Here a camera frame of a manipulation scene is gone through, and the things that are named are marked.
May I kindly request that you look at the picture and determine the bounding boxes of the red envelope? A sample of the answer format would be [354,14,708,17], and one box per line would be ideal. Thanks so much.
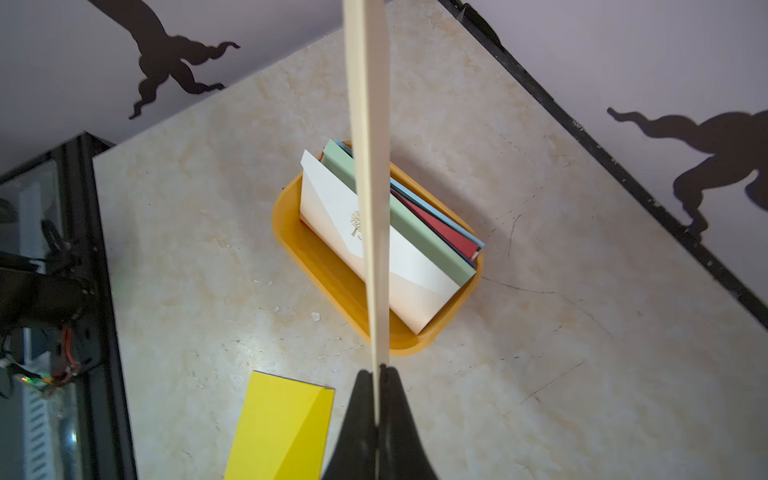
[392,190,480,264]

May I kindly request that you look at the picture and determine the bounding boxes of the beige envelope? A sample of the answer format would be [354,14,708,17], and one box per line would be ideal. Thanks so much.
[343,1,390,425]

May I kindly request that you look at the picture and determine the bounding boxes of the yellow envelope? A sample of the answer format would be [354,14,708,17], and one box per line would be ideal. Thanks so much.
[224,371,335,479]

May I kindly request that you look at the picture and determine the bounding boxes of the light green envelope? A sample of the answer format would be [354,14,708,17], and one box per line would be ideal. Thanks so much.
[322,139,478,288]

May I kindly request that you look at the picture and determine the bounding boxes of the light blue envelope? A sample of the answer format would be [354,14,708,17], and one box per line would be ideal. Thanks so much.
[390,178,485,252]

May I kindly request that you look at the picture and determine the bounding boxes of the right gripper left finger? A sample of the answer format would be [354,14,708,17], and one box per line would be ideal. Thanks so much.
[322,370,377,480]

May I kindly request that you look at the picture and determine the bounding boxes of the yellow plastic storage box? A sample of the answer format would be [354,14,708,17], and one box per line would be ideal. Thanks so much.
[272,140,483,356]

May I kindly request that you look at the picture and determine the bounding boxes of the white envelope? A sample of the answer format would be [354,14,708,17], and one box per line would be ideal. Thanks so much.
[298,149,462,336]

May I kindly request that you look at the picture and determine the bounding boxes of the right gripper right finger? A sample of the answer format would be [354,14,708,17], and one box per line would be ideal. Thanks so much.
[377,365,437,480]

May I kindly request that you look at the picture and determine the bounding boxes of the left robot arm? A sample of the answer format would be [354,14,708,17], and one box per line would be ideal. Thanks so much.
[1,218,93,398]

